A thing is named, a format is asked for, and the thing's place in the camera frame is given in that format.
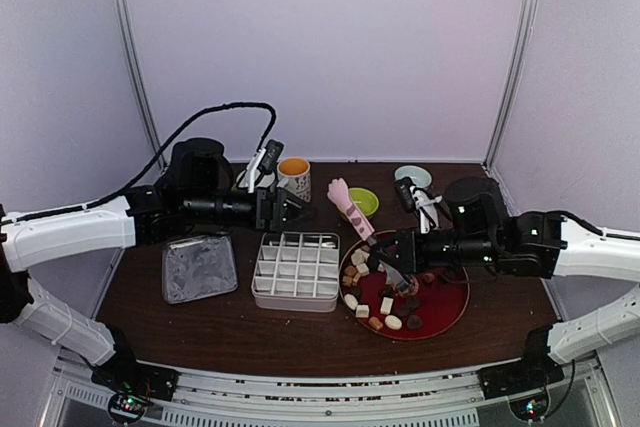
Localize patterned mug yellow inside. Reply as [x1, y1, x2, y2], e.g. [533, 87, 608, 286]
[277, 158, 312, 202]

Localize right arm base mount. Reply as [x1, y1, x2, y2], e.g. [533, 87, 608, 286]
[478, 361, 564, 424]

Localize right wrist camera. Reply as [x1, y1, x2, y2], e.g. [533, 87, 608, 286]
[394, 177, 442, 234]

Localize bunny tin lid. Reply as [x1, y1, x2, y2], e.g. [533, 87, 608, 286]
[162, 235, 239, 305]

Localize left aluminium frame post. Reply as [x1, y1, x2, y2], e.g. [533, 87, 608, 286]
[114, 0, 161, 154]

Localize right aluminium frame post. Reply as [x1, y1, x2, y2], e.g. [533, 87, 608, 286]
[483, 0, 539, 172]

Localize pink metal tongs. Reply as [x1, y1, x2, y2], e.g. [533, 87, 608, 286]
[327, 178, 412, 294]

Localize aluminium frame post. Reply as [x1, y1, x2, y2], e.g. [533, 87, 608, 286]
[483, 0, 539, 172]
[114, 0, 161, 154]

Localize tan striped chocolate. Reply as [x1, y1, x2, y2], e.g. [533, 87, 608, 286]
[368, 317, 384, 331]

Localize left black cable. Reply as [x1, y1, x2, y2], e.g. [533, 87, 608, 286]
[0, 101, 278, 228]

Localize pale blue bowl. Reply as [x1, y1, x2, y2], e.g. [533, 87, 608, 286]
[394, 165, 432, 190]

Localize metal front rail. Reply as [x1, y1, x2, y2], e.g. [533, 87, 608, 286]
[49, 364, 616, 427]

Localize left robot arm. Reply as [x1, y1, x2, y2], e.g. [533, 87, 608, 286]
[1, 138, 316, 391]

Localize round red tray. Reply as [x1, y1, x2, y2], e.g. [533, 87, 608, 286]
[339, 240, 470, 341]

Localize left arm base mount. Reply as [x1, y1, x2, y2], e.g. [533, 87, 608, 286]
[89, 364, 179, 425]

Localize lime green bowl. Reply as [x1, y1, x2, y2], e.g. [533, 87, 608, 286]
[349, 187, 380, 220]

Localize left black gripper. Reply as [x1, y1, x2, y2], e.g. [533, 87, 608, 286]
[184, 186, 319, 234]

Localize white square chocolate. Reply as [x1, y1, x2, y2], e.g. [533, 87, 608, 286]
[380, 297, 394, 315]

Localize dark heart chocolate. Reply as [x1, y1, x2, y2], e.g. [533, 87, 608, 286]
[406, 315, 423, 331]

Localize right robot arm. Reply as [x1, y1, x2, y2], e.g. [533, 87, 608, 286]
[371, 177, 639, 397]

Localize silver divided tin box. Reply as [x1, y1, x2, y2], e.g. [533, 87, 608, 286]
[251, 232, 340, 313]

